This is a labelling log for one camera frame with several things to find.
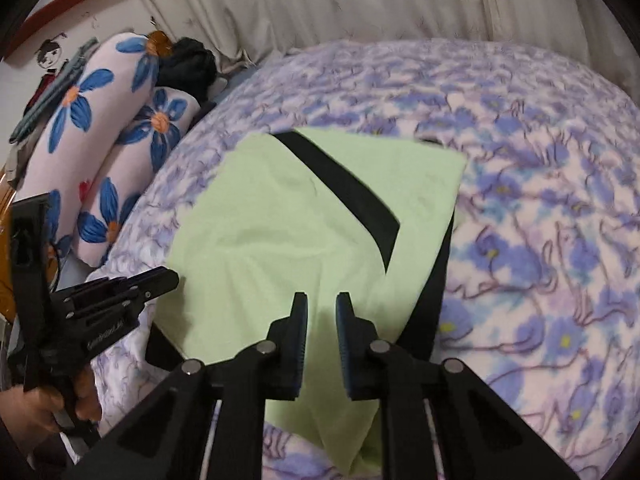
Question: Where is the small blue floral pillow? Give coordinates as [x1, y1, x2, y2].
[74, 86, 204, 269]

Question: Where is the black cloth bundle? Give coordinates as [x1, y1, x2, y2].
[159, 36, 219, 104]

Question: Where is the green and black hooded jacket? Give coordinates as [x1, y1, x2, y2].
[144, 126, 469, 477]

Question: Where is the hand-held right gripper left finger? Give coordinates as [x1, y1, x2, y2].
[65, 292, 308, 480]

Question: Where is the orange wooden board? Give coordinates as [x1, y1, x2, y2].
[0, 169, 32, 322]

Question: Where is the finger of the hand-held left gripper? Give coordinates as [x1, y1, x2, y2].
[62, 266, 180, 321]
[10, 192, 51, 321]

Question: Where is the brown round object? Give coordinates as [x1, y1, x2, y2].
[146, 29, 174, 57]

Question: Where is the cream patterned curtain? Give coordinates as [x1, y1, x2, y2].
[116, 0, 593, 70]

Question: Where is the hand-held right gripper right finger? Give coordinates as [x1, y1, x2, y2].
[335, 291, 576, 480]

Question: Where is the person's left hand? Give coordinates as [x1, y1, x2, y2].
[0, 366, 104, 434]

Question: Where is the purple printed fleece blanket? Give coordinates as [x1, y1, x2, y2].
[84, 36, 640, 480]

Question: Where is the blue bed sheet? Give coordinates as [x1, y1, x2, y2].
[200, 66, 263, 112]

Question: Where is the large blue floral pillow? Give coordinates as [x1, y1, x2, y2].
[22, 31, 165, 281]

